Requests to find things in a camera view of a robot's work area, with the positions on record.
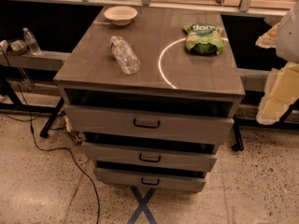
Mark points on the green rice chip bag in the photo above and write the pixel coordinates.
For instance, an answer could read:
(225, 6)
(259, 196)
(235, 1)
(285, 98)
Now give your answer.
(203, 38)

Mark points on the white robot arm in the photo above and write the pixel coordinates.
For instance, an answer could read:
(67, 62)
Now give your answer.
(287, 46)

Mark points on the white paper bowl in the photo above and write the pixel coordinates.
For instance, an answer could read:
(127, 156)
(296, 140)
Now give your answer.
(120, 15)

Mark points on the grey drawer cabinet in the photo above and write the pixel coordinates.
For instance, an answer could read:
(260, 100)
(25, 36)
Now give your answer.
(170, 80)

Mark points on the clear plastic bottle lying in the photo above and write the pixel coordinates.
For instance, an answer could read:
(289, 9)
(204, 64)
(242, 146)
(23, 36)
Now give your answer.
(125, 55)

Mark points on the middle grey drawer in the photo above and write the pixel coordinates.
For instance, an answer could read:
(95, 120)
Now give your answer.
(149, 157)

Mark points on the grey drawer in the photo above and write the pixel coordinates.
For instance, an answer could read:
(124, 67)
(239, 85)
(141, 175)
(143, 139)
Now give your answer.
(146, 124)
(149, 157)
(128, 178)

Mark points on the top grey drawer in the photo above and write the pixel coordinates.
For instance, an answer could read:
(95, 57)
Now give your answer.
(146, 124)

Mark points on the power strip on floor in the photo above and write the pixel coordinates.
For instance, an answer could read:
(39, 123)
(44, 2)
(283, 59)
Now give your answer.
(74, 135)

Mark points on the bottom grey drawer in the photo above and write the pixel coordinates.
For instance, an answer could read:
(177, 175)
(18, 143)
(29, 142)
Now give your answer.
(128, 178)

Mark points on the grey side bench left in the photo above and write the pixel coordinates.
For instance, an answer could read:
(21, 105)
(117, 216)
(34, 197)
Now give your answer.
(47, 61)

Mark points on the small upright water bottle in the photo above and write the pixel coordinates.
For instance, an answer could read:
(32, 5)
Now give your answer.
(31, 42)

